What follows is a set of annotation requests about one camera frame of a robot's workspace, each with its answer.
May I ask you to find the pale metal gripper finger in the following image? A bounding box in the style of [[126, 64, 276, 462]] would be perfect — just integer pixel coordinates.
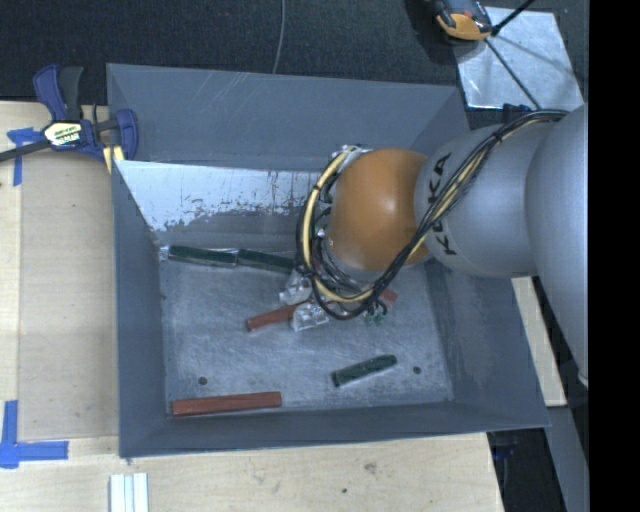
[[289, 302, 331, 333], [278, 275, 313, 307]]

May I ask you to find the red-brown flat block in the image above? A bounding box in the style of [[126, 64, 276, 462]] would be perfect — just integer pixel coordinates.
[[243, 286, 400, 333], [170, 390, 284, 418]]

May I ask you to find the dark green flat block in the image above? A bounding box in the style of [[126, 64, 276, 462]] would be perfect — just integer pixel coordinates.
[[236, 248, 297, 275], [331, 353, 399, 388], [166, 243, 240, 270]]

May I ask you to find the grey metal bin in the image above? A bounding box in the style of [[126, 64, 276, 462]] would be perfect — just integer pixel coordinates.
[[105, 62, 552, 459]]

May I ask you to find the pale wood flat board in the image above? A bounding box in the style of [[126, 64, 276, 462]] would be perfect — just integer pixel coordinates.
[[17, 103, 122, 442]]

